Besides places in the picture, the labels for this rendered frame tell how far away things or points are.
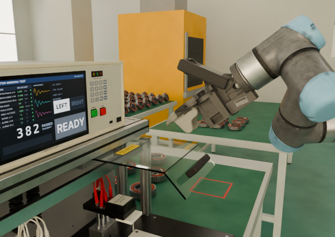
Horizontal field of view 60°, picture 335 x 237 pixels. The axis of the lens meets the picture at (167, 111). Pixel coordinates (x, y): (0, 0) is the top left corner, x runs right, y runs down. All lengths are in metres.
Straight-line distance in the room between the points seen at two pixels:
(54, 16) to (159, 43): 1.64
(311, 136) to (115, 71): 0.55
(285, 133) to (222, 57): 5.34
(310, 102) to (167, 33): 3.86
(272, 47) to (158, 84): 3.85
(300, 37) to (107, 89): 0.53
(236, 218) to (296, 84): 0.72
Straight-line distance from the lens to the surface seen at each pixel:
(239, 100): 0.61
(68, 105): 0.74
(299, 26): 0.58
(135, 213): 0.91
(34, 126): 0.68
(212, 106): 0.62
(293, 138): 0.62
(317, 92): 0.51
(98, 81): 0.82
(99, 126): 0.84
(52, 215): 0.96
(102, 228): 0.96
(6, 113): 0.64
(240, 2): 5.93
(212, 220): 1.13
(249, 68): 0.58
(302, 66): 0.54
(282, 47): 0.57
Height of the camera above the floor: 1.34
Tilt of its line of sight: 11 degrees down
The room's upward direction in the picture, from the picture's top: straight up
